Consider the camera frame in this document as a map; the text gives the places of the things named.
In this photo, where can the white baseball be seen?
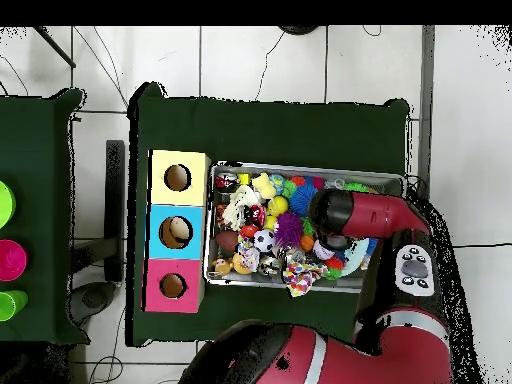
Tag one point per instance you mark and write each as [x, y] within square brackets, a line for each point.
[321, 251]

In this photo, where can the light teal cloth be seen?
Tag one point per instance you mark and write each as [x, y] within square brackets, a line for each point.
[355, 256]

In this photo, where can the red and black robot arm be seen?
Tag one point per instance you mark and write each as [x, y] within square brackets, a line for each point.
[368, 214]

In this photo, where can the wooden box with three holes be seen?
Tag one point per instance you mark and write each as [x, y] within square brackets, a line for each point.
[180, 198]

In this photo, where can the yellow plush animal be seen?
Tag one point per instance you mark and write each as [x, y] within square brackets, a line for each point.
[264, 186]

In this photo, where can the small soccer ball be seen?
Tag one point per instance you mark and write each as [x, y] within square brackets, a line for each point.
[264, 240]

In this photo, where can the purple spiky ball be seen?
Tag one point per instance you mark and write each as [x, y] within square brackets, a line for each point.
[288, 228]

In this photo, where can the brown monkey plush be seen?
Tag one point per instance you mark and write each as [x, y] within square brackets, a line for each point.
[222, 266]

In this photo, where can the dark green tablecloth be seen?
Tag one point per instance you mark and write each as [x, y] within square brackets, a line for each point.
[36, 140]
[260, 132]

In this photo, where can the dark grey oval base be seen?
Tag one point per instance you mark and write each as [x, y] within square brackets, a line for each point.
[92, 300]

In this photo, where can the black round base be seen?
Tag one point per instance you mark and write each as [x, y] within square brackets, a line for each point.
[298, 30]

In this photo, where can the pink plastic cup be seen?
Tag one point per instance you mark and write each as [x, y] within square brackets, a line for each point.
[12, 260]

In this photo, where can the bright green plastic cup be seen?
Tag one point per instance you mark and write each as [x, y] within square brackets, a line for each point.
[6, 204]
[12, 304]

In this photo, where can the black slanted rod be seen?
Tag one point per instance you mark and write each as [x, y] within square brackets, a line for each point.
[55, 47]

